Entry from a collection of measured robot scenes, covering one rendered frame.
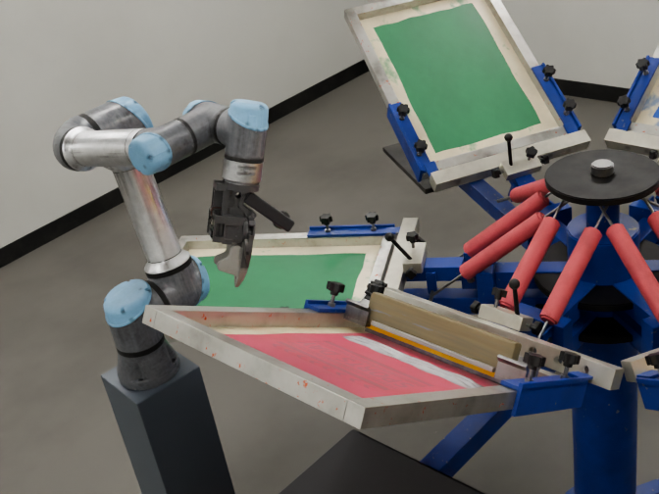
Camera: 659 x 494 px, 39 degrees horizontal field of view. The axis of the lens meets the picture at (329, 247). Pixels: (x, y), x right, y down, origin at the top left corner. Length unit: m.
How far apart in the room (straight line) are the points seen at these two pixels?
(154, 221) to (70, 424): 2.23
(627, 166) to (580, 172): 0.13
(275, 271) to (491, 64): 1.13
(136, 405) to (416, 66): 1.77
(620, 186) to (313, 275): 1.03
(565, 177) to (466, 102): 0.84
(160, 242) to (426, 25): 1.72
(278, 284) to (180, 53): 3.49
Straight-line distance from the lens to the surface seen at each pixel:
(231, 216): 1.76
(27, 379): 4.70
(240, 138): 1.73
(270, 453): 3.81
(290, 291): 2.95
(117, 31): 5.98
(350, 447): 2.33
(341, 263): 3.04
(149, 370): 2.24
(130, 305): 2.16
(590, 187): 2.57
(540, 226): 2.56
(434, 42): 3.54
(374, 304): 2.22
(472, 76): 3.45
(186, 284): 2.24
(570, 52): 6.59
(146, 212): 2.18
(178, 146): 1.75
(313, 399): 1.55
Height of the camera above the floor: 2.51
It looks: 30 degrees down
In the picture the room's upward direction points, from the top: 10 degrees counter-clockwise
